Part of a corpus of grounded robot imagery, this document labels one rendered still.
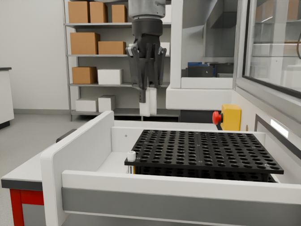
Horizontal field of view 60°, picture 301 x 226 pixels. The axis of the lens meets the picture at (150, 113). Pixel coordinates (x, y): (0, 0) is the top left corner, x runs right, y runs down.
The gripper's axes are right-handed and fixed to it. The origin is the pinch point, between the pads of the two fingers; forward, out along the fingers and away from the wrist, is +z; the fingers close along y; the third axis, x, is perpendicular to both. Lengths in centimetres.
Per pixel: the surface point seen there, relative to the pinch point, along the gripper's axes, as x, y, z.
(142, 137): -10.6, -14.1, 4.2
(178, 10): 26, 52, -32
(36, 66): 423, 184, -1
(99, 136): -3.7, -19.2, 4.0
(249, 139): -27.1, -2.0, 4.3
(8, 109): 375, 109, 62
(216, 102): 11, 62, 9
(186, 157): -23.2, -18.0, 4.0
